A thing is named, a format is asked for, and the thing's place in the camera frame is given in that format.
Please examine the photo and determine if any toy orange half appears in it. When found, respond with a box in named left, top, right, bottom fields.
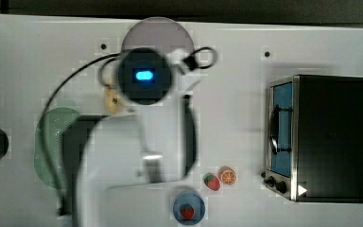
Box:
left=218, top=166, right=236, bottom=185

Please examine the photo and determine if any toy strawberry in bowl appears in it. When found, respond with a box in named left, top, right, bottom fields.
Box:
left=180, top=204, right=195, bottom=220

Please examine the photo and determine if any round purple plate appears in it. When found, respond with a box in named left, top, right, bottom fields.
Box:
left=121, top=17, right=195, bottom=54

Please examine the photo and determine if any blue bowl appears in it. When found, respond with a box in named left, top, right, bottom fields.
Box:
left=172, top=190, right=206, bottom=226

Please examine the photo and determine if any toy strawberry on table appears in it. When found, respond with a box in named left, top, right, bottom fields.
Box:
left=203, top=173, right=220, bottom=191

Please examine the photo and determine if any peeled toy banana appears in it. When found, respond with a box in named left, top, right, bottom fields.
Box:
left=104, top=83, right=126, bottom=114

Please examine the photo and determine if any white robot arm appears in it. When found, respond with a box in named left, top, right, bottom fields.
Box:
left=63, top=47, right=199, bottom=227

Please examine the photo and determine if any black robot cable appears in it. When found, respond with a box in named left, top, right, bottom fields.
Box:
left=39, top=46, right=217, bottom=218

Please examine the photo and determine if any silver toaster oven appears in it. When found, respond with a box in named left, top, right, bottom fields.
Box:
left=261, top=75, right=363, bottom=203

